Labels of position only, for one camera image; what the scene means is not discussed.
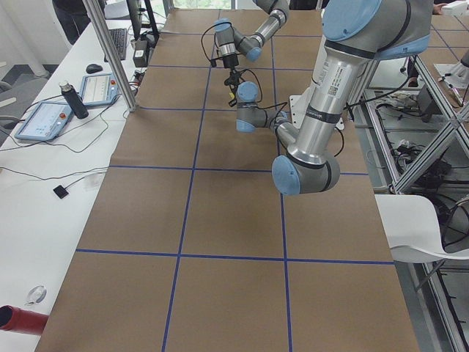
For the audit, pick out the red cylinder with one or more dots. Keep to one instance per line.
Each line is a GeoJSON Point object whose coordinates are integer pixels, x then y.
{"type": "Point", "coordinates": [22, 321]}

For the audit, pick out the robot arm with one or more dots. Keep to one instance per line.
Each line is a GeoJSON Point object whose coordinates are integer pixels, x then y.
{"type": "Point", "coordinates": [355, 33]}
{"type": "Point", "coordinates": [230, 42]}

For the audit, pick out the clear tape roll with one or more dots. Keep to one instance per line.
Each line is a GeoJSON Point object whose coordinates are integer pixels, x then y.
{"type": "Point", "coordinates": [36, 295]}

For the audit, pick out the small black square device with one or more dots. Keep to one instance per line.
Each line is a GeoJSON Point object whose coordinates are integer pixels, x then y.
{"type": "Point", "coordinates": [60, 191]}

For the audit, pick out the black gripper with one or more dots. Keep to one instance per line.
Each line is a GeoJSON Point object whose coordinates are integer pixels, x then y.
{"type": "Point", "coordinates": [229, 61]}

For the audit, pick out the near teach pendant tablet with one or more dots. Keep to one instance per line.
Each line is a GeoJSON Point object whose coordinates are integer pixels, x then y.
{"type": "Point", "coordinates": [45, 122]}

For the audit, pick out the far teach pendant tablet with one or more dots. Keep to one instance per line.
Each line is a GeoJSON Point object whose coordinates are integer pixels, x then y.
{"type": "Point", "coordinates": [98, 89]}

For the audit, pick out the white chair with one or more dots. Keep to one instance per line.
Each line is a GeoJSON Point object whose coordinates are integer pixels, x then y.
{"type": "Point", "coordinates": [412, 229]}

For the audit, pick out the black computer mouse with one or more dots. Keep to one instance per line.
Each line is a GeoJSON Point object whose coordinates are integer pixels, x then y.
{"type": "Point", "coordinates": [93, 68]}

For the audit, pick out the black water bottle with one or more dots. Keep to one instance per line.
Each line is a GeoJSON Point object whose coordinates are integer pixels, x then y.
{"type": "Point", "coordinates": [73, 100]}

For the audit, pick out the teach pendant tablet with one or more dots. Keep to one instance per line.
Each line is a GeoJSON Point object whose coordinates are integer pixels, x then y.
{"type": "Point", "coordinates": [98, 89]}
{"type": "Point", "coordinates": [45, 122]}

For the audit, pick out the aluminium frame post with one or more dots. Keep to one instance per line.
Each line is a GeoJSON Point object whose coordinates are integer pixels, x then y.
{"type": "Point", "coordinates": [99, 23]}

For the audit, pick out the black keyboard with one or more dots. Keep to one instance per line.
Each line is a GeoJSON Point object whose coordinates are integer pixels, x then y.
{"type": "Point", "coordinates": [120, 40]}

